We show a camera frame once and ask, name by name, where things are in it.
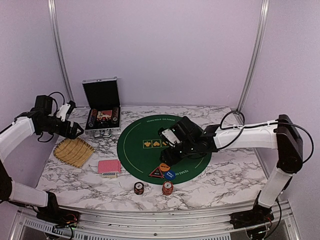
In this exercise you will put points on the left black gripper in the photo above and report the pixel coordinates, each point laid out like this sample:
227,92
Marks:
71,135

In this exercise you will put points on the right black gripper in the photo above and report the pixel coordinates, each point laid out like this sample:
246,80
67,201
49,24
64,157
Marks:
171,159

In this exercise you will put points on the orange big blind button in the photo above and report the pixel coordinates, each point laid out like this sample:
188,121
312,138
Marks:
164,167

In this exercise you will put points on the blue small blind button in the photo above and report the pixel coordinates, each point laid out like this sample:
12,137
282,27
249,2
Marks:
170,175

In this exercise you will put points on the triangular all-in button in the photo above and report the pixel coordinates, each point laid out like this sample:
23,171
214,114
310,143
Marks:
156,173

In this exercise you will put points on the red poker chip stack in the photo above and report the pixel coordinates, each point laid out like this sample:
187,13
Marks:
167,188

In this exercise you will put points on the black poker chip stack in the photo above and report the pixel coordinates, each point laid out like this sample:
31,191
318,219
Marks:
138,188

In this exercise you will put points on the red-backed card deck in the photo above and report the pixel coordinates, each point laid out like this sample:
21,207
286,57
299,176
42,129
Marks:
109,166

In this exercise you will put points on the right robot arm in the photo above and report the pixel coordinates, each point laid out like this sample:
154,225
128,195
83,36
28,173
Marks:
280,134

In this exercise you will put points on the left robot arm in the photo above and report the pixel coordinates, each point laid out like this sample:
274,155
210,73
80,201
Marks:
40,119

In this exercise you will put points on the woven bamboo tray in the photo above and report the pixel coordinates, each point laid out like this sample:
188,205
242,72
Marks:
73,152

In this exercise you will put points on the left chip row in case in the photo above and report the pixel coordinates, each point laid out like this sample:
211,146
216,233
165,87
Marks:
92,118

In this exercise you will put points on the chip row in case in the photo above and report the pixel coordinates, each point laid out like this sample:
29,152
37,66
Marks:
115,115
92,118

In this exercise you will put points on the round green poker mat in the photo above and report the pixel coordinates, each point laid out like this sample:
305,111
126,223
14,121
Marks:
139,149

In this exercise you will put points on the card deck in case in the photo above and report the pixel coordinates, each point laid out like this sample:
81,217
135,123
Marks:
104,115

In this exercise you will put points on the aluminium poker case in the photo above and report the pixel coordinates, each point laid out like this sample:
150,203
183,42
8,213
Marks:
102,94

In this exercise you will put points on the right chip row in case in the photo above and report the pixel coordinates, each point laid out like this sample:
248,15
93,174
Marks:
115,115

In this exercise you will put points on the playing card box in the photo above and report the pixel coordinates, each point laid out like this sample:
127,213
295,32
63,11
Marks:
109,175

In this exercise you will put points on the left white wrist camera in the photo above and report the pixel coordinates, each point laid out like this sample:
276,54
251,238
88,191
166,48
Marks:
65,110

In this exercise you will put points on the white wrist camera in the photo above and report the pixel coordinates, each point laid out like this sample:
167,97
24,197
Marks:
168,136
65,110

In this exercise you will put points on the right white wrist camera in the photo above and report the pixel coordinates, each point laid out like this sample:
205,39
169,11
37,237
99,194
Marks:
168,136

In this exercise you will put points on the left aluminium frame post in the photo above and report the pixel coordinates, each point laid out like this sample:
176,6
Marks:
59,48

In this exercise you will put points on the aluminium frame post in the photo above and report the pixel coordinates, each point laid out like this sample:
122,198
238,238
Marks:
59,48
257,46

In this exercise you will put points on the front aluminium rail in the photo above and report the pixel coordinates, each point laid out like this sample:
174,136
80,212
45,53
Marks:
211,223

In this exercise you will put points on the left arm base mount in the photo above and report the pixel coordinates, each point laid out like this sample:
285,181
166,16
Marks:
58,216

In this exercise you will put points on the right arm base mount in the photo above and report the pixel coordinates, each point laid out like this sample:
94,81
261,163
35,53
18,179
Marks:
251,217

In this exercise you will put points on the right aluminium frame post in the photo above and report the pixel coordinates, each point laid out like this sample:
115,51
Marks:
257,46

